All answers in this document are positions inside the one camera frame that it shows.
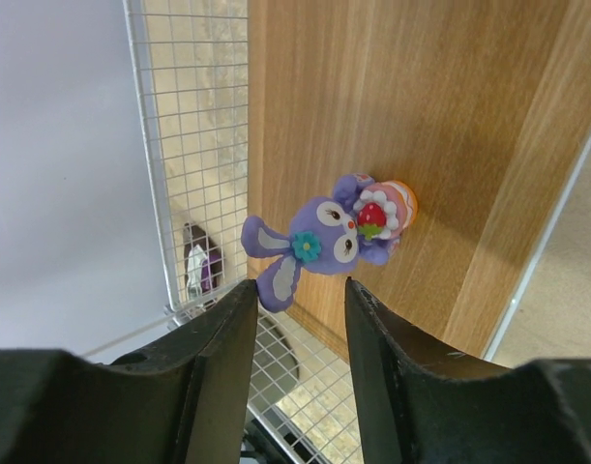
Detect white wire wooden shelf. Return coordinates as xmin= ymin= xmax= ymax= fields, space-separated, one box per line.
xmin=125 ymin=1 xmax=591 ymax=463

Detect green bottle white cap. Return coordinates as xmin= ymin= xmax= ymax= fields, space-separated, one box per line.
xmin=250 ymin=319 xmax=299 ymax=412

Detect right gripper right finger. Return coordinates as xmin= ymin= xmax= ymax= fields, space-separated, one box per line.
xmin=344 ymin=279 xmax=591 ymax=463

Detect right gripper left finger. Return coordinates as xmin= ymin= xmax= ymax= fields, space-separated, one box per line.
xmin=0 ymin=280 xmax=258 ymax=463

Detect purple bunny toy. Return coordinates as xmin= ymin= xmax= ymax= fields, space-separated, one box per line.
xmin=241 ymin=173 xmax=418 ymax=313

